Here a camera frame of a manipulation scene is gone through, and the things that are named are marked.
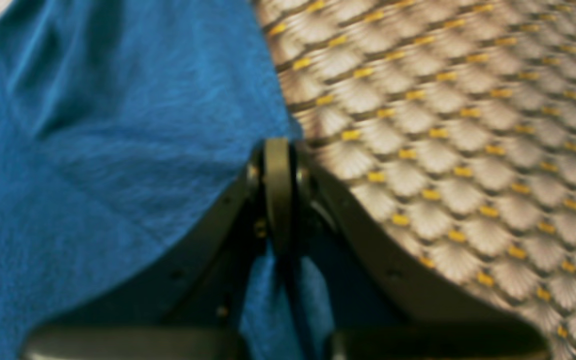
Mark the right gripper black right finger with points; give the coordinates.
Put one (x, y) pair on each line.
(386, 305)

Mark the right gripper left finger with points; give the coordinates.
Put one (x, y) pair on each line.
(188, 303)

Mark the blue long-sleeve T-shirt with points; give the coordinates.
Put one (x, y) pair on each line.
(121, 121)

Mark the patterned fan-motif tablecloth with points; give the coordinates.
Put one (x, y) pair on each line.
(453, 124)

